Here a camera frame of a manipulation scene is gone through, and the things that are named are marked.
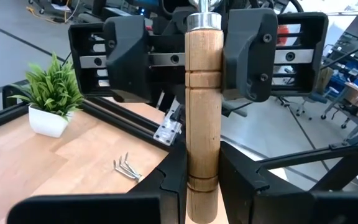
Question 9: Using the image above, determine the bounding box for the metal corner bracket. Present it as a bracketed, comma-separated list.
[153, 99, 183, 146]

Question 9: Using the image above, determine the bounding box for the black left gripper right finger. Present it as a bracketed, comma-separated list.
[219, 141, 358, 224]

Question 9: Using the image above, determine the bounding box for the artificial plant in white pot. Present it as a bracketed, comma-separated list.
[9, 52, 85, 139]

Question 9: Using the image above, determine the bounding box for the wooden handled hand fork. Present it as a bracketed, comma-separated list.
[185, 0, 224, 224]

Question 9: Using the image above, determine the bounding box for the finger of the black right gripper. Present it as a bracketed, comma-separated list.
[222, 8, 278, 103]
[103, 15, 152, 103]

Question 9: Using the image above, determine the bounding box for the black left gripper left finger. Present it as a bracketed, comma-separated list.
[6, 142, 188, 224]

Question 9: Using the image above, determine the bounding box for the wooden handled hand rake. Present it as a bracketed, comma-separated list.
[112, 151, 145, 184]

